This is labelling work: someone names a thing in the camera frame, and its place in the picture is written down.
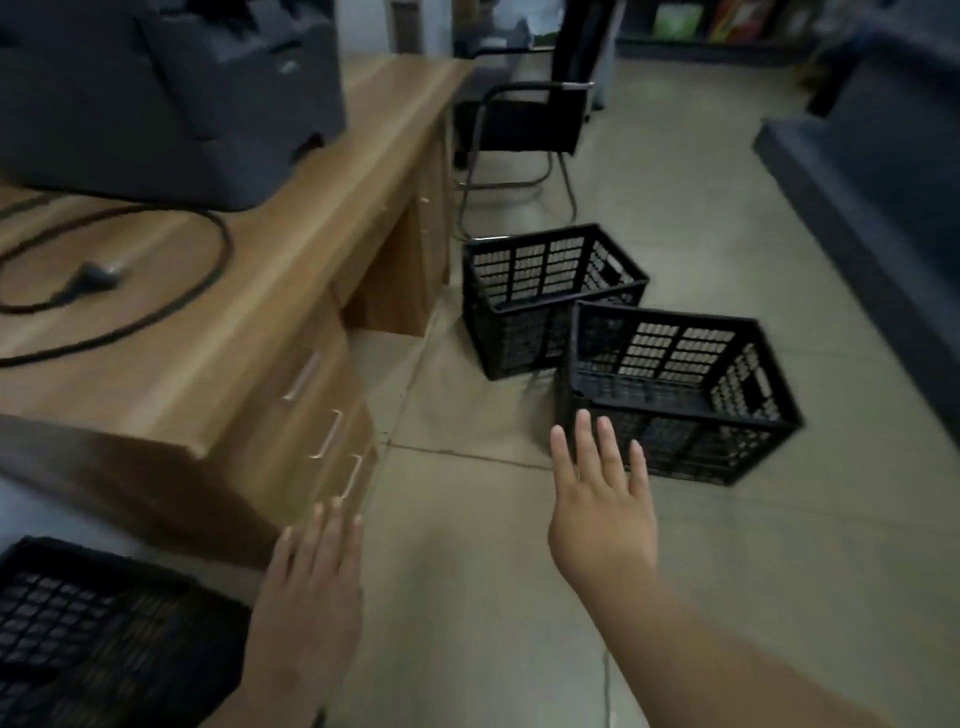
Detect person's right hand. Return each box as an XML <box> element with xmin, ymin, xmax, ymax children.
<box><xmin>547</xmin><ymin>408</ymin><xmax>663</xmax><ymax>598</ymax></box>

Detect person's left hand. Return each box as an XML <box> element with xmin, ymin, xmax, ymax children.
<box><xmin>238</xmin><ymin>498</ymin><xmax>367</xmax><ymax>703</ymax></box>

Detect black plastic crate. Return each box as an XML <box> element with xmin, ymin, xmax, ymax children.
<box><xmin>554</xmin><ymin>299</ymin><xmax>805</xmax><ymax>487</ymax></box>
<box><xmin>461</xmin><ymin>222</ymin><xmax>652</xmax><ymax>382</ymax></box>
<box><xmin>0</xmin><ymin>536</ymin><xmax>253</xmax><ymax>728</ymax></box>

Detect person's right forearm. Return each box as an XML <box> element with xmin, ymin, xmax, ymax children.
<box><xmin>581</xmin><ymin>554</ymin><xmax>894</xmax><ymax>728</ymax></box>

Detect brown wooden desk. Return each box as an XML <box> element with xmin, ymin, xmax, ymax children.
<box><xmin>0</xmin><ymin>56</ymin><xmax>475</xmax><ymax>571</ymax></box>

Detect dark blue sofa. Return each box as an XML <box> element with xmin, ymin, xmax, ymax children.
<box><xmin>752</xmin><ymin>0</ymin><xmax>960</xmax><ymax>455</ymax></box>

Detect dark bookshelf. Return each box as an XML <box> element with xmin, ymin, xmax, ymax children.
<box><xmin>614</xmin><ymin>0</ymin><xmax>826</xmax><ymax>65</ymax></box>

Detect dark grey printer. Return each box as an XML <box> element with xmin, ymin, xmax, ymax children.
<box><xmin>0</xmin><ymin>0</ymin><xmax>349</xmax><ymax>214</ymax></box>

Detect silver drawer handle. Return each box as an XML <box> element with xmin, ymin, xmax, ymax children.
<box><xmin>308</xmin><ymin>409</ymin><xmax>346</xmax><ymax>461</ymax></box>
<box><xmin>281</xmin><ymin>349</ymin><xmax>325</xmax><ymax>404</ymax></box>
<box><xmin>339</xmin><ymin>452</ymin><xmax>367</xmax><ymax>502</ymax></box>

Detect black power cable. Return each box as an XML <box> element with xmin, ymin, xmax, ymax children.
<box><xmin>0</xmin><ymin>191</ymin><xmax>236</xmax><ymax>369</ymax></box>

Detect black chair with chrome frame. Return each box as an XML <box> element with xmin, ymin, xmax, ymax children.
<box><xmin>452</xmin><ymin>0</ymin><xmax>625</xmax><ymax>243</ymax></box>

